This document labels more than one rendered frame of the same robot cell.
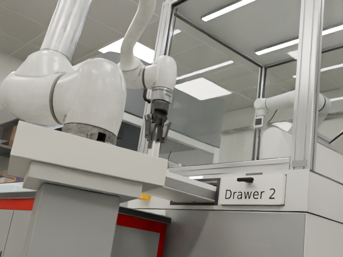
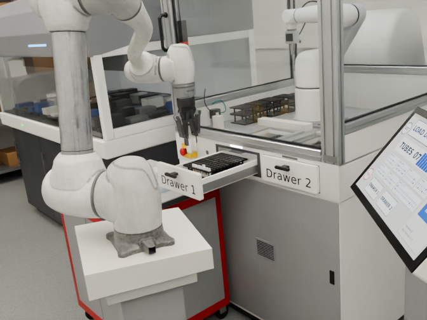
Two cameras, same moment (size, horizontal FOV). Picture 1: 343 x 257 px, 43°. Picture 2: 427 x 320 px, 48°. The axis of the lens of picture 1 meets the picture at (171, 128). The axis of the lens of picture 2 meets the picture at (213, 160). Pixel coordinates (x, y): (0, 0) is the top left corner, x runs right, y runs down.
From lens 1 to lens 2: 0.94 m
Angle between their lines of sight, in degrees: 33
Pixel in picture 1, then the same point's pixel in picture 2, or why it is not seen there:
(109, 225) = (179, 301)
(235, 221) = (279, 195)
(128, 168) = (182, 268)
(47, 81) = (84, 195)
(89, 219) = (162, 304)
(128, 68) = (143, 72)
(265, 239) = (306, 216)
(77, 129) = (128, 239)
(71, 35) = (84, 126)
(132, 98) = not seen: hidden behind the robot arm
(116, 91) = (150, 195)
